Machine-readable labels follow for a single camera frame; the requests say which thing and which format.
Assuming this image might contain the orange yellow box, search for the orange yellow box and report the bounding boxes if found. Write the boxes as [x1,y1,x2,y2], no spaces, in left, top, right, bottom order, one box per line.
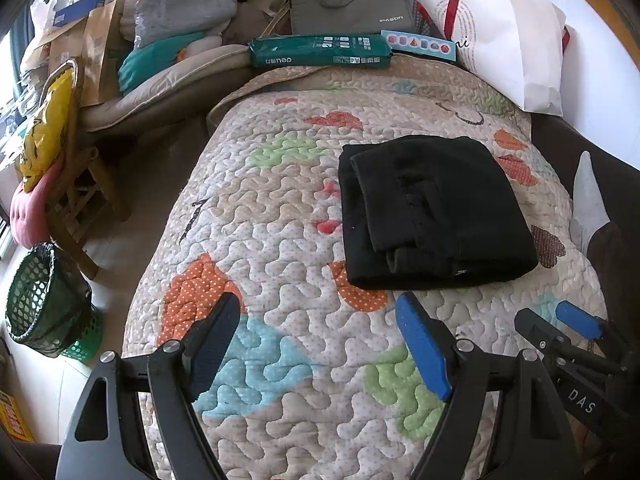
[0,390,36,443]

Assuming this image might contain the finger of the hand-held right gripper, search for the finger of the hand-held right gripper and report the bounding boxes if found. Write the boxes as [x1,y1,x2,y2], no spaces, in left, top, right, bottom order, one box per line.
[555,300,607,342]
[514,307,568,353]

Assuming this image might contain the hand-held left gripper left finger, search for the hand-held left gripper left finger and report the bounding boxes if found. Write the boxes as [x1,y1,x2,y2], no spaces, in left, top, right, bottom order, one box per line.
[55,291,243,480]

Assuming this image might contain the white paper bag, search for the white paper bag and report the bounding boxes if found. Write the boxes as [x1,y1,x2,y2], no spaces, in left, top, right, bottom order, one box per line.
[414,0,568,113]

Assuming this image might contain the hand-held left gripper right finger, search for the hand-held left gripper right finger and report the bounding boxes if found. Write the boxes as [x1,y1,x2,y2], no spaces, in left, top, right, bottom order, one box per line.
[395,292,586,480]

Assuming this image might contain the quilted patchwork blanket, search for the quilted patchwork blanket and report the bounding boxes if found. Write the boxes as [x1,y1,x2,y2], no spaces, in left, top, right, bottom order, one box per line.
[122,55,608,480]

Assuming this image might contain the yellow plastic bag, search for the yellow plastic bag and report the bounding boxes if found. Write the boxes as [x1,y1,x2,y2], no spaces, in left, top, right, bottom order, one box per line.
[17,67,76,193]

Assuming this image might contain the light blue shapes box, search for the light blue shapes box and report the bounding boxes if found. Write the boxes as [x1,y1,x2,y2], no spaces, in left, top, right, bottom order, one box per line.
[381,29,457,63]

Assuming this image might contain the beige lounge cushion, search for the beige lounge cushion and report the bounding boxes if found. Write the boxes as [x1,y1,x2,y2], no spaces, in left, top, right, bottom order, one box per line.
[80,42,256,133]

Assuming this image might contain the pink cushion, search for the pink cushion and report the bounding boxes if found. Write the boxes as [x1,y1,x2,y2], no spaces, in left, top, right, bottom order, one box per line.
[11,160,66,248]

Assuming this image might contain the blue cardboard box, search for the blue cardboard box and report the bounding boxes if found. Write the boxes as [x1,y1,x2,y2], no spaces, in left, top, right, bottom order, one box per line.
[52,0,108,28]

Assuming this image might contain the green paper ream packet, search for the green paper ream packet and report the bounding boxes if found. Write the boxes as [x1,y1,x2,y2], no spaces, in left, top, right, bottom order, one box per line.
[247,34,392,68]

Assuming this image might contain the black pants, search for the black pants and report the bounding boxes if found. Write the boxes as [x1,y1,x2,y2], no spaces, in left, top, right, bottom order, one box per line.
[337,135,540,291]

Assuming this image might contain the person's grey socked foot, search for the person's grey socked foot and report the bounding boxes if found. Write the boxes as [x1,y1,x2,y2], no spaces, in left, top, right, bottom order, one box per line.
[570,151,613,256]

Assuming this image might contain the wooden chair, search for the wooden chair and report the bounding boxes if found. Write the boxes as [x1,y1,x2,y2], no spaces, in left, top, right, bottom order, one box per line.
[45,60,132,281]

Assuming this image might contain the grey clothes in plastic bag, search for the grey clothes in plastic bag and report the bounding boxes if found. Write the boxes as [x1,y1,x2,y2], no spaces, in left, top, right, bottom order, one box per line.
[120,0,238,43]

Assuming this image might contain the white plastic bag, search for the white plastic bag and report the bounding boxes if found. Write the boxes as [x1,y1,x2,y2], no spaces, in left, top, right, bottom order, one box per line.
[30,0,66,31]

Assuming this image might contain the green mesh waste basket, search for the green mesh waste basket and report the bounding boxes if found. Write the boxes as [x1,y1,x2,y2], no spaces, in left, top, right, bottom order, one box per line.
[5,242,106,361]

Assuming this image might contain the grey laptop bag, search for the grey laptop bag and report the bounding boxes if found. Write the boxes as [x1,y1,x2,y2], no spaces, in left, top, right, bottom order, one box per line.
[289,0,417,37]

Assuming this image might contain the brown paper bag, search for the brown paper bag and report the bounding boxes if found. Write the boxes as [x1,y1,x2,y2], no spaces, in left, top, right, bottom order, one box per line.
[80,0,131,108]

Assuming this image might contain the teal cloth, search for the teal cloth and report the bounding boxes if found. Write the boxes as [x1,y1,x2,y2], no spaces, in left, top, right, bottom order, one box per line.
[117,32,223,96]

